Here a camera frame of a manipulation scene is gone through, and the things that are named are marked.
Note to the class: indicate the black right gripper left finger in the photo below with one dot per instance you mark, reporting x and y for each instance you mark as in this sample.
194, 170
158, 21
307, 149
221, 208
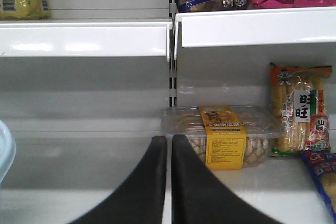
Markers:
140, 198

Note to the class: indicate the Want Want rice cracker bag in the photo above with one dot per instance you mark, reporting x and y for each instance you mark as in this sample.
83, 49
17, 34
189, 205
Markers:
298, 102

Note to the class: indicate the light blue plastic basket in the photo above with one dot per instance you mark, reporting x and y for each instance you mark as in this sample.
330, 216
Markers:
8, 150

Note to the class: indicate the clear cookie tray yellow label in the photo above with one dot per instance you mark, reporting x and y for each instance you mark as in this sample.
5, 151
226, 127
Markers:
225, 137

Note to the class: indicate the white supermarket shelving unit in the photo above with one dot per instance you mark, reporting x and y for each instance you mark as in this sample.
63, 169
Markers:
83, 94

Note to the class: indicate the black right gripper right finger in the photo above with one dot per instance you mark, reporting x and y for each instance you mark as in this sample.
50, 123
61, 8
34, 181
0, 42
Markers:
199, 197

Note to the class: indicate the blue snack bag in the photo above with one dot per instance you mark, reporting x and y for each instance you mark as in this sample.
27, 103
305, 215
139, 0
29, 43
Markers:
321, 166

